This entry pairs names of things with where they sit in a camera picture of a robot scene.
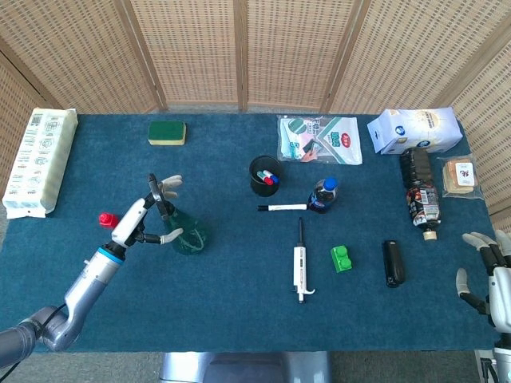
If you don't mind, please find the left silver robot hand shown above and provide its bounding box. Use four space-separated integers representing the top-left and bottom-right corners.
110 174 184 249

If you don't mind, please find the wrapped bread snack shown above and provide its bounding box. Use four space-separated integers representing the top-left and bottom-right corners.
438 154 482 199

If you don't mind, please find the cola bottle with blue cap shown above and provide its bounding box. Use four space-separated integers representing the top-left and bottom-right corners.
307 176 339 215

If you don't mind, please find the blue felt table cover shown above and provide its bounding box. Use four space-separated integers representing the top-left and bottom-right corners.
0 113 498 354

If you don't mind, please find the white marker with black cap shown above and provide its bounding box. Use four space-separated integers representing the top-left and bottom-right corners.
257 203 308 213

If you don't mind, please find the green and yellow sponge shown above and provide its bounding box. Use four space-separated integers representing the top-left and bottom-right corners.
147 120 188 147

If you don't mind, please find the green glass bottle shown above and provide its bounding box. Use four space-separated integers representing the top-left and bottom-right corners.
147 173 208 256

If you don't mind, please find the woven wooden folding screen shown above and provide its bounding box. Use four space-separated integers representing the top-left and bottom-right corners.
0 0 511 236

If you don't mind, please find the white pipette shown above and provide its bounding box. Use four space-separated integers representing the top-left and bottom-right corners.
292 217 316 305

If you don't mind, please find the packaged cleaning cloth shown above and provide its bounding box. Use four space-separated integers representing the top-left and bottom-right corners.
276 115 363 166

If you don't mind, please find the green toy brick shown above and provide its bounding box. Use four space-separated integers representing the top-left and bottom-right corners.
330 245 355 274

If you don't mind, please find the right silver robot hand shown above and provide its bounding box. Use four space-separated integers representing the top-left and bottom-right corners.
456 230 511 332

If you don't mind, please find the white paper bag package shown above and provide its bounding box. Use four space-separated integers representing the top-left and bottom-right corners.
366 106 465 156

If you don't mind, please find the long white wrapped package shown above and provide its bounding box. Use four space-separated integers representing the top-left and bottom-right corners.
2 107 79 219

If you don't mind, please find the black stapler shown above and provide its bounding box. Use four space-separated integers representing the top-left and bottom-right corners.
382 239 406 289

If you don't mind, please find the red toy brick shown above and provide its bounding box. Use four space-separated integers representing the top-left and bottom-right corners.
98 212 121 231

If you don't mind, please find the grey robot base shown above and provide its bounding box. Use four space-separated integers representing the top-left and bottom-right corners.
159 350 332 383

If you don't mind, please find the black mesh pen holder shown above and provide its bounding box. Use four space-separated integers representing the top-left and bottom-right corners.
248 155 285 198

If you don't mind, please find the large dark drink bottle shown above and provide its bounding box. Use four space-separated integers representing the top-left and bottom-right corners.
399 147 443 242

